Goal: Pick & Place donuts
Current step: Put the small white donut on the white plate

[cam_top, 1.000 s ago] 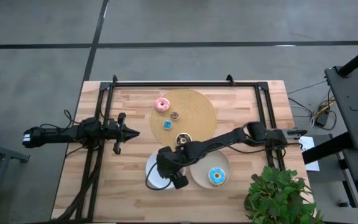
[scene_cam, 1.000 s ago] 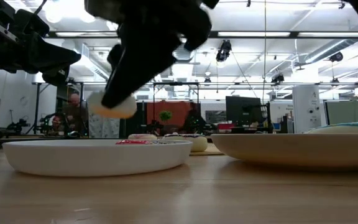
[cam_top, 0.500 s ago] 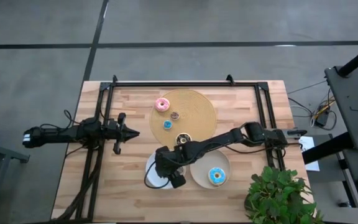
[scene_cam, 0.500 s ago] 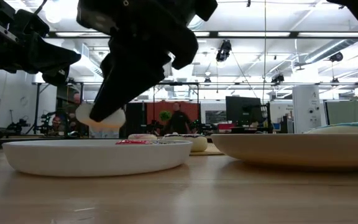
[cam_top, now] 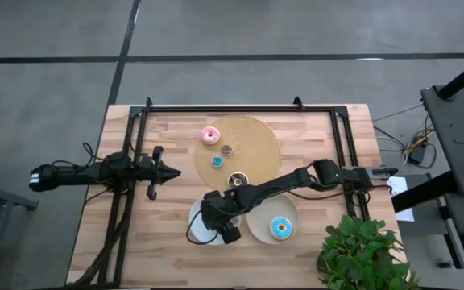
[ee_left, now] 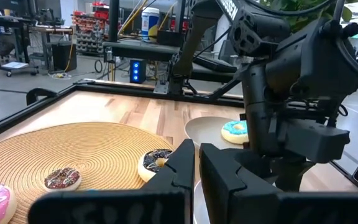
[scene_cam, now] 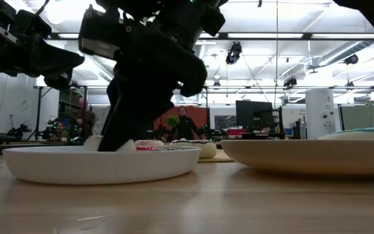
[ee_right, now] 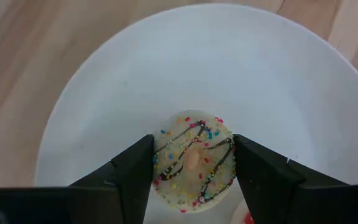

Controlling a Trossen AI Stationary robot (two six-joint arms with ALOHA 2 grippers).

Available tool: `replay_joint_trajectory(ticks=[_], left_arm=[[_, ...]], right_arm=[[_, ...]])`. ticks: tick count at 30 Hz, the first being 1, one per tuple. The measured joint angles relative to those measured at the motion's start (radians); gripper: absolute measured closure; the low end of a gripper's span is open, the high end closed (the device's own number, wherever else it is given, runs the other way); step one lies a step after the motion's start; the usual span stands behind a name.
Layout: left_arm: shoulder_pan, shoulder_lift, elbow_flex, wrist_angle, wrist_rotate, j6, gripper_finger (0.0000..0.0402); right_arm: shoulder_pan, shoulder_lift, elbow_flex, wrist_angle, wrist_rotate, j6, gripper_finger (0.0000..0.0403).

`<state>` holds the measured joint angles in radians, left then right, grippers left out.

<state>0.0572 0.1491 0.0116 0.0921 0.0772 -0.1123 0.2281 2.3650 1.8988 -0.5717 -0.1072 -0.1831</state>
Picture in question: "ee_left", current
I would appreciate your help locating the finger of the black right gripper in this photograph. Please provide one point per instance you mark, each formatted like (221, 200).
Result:
(315, 143)
(256, 168)

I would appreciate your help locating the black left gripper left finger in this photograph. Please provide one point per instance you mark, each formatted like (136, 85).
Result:
(166, 202)

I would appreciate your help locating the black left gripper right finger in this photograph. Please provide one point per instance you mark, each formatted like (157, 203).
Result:
(235, 202)

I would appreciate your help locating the large blue frosted donut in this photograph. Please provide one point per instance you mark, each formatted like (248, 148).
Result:
(233, 132)

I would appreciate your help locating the large dark chocolate donut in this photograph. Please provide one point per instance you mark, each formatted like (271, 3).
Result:
(149, 161)

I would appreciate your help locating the small brown chocolate donut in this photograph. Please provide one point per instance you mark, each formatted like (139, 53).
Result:
(62, 180)

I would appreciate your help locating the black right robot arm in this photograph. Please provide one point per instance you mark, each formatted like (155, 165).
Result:
(197, 40)

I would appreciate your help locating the white round plate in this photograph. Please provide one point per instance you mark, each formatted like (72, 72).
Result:
(199, 205)

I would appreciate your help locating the beige round plate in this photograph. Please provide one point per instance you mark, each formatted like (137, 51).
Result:
(204, 130)

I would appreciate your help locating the green potted plant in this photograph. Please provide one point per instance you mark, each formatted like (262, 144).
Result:
(291, 4)

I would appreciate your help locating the round woven straw mat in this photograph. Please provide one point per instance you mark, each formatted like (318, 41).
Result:
(82, 149)

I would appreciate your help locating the black tower with blue LEDs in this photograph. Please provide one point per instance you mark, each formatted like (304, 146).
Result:
(141, 74)

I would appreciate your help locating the dark grey equipment cart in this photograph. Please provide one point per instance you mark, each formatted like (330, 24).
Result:
(141, 49)

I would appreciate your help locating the white blue lidded canister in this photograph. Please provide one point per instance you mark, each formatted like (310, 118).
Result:
(149, 21)

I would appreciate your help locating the black cabinet box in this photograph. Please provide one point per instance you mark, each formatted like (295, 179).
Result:
(64, 57)

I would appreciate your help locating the red parts bin rack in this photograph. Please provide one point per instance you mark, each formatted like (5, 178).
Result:
(89, 34)

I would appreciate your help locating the white paper sheet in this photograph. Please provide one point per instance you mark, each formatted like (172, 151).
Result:
(14, 65)

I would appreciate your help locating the black aluminium rig frame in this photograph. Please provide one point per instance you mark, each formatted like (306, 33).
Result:
(120, 88)

